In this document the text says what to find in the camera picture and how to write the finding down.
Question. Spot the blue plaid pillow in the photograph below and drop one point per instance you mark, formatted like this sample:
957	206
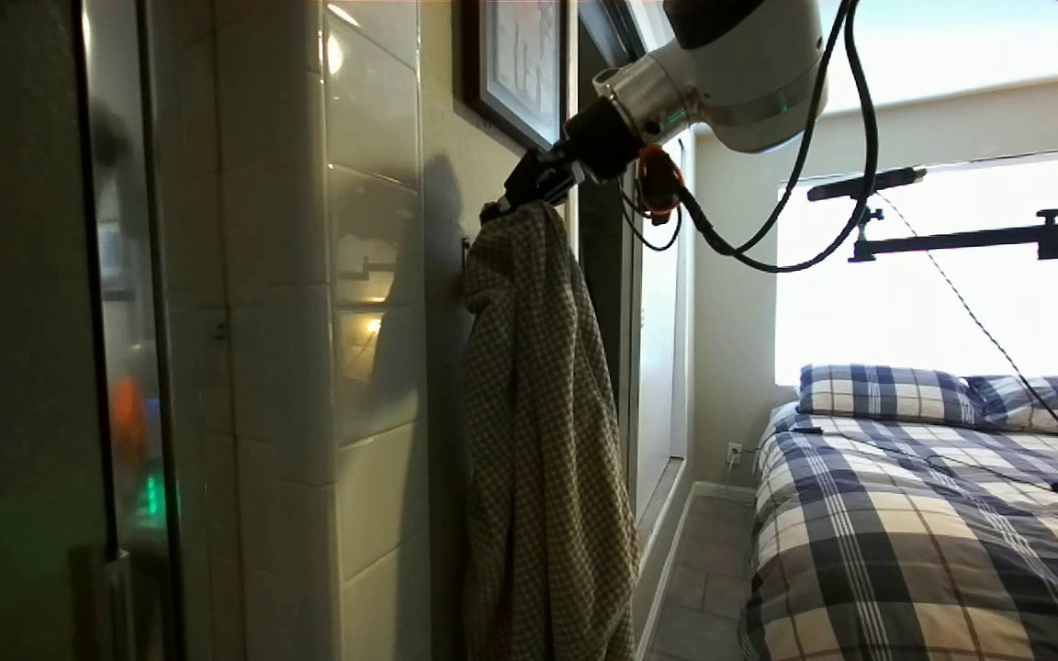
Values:
879	390
1047	405

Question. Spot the blue plaid bed duvet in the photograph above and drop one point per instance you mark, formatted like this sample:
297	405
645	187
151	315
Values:
921	553

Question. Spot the white wall outlet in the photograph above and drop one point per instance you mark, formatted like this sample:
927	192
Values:
733	452

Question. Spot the glass shower door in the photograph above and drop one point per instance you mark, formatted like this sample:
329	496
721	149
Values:
127	305

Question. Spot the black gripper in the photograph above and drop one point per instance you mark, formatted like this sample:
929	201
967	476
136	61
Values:
546	173

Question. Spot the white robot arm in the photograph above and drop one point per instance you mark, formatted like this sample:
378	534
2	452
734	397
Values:
734	69

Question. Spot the dark framed picture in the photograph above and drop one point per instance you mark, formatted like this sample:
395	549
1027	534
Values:
516	61

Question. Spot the beige checkered cloth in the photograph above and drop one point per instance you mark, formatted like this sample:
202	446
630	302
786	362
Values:
542	452

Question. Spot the white sliding closet door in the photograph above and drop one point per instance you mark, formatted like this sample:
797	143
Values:
663	342

